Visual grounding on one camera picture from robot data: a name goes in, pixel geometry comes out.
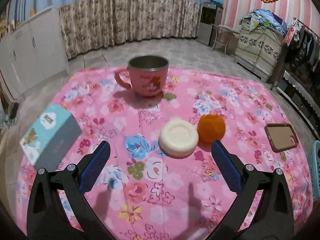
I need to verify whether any cloth covered cabinet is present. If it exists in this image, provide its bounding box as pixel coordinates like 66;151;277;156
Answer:
234;18;284;82

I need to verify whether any clothes rack with garments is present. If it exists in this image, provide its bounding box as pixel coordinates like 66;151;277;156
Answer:
269;17;320;100

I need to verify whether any grey water dispenser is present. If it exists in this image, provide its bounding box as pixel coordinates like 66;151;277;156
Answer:
197;2;223;47

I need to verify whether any pink cartoon mug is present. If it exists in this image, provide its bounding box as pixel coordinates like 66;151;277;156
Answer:
114;55;169;97

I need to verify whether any brown phone case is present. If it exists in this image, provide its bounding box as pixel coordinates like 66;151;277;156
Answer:
265;124;299;153

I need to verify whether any pile of clothes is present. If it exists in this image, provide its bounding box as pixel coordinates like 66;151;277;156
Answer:
239;9;288;35

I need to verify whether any small metal stool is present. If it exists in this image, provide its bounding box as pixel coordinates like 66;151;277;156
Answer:
211;24;240;56

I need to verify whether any light blue tissue box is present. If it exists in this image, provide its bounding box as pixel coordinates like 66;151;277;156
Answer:
20;103;82;172

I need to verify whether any turquoise plastic laundry basket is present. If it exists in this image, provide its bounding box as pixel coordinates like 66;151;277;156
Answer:
306;140;320;202

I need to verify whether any orange mandarin fruit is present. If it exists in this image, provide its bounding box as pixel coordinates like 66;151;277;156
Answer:
197;114;226;143

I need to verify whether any low lace covered shelf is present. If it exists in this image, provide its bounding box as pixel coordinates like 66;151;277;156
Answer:
276;70;319;140

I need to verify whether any blue floral curtain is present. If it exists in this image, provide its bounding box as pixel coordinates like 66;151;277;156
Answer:
9;0;205;59

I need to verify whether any white round lid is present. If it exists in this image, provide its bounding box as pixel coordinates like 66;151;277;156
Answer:
159;119;199;159

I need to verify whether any white cabinet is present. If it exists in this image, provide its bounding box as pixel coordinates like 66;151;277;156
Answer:
1;7;69;102

